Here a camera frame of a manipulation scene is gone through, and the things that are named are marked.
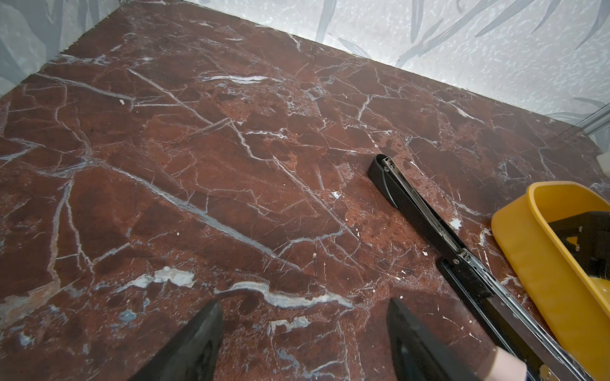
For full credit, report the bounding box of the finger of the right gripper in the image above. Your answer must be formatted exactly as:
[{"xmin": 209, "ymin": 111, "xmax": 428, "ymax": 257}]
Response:
[{"xmin": 549, "ymin": 211, "xmax": 609, "ymax": 280}]

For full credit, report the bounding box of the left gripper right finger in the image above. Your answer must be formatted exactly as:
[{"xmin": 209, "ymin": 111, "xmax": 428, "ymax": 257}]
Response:
[{"xmin": 386, "ymin": 298, "xmax": 477, "ymax": 381}]

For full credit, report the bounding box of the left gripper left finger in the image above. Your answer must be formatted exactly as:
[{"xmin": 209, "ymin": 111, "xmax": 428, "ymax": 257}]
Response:
[{"xmin": 131, "ymin": 300, "xmax": 223, "ymax": 381}]

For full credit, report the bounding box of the yellow plastic tray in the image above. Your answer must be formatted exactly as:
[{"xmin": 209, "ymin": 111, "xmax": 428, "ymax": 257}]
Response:
[{"xmin": 491, "ymin": 181, "xmax": 609, "ymax": 380}]

